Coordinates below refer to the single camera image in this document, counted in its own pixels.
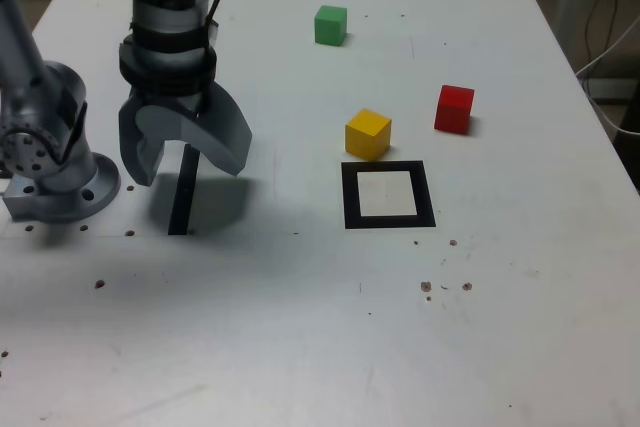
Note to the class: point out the black tape strip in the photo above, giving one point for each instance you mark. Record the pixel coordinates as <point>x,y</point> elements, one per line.
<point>181,202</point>

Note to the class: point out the green cube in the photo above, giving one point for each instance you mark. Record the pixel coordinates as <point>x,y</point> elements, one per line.
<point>330,27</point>

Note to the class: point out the red cube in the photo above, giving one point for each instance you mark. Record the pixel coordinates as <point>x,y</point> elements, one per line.
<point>452,109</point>

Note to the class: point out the yellow cube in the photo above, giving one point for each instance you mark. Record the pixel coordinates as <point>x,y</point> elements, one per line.
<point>367,137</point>

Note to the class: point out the black tape square outline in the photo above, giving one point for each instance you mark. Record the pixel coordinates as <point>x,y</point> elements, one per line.
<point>351,197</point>

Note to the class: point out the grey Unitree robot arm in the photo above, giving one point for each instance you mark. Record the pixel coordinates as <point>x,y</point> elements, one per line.
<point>50,97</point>

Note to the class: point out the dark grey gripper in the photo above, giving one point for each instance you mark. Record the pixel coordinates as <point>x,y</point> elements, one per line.
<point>170,97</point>

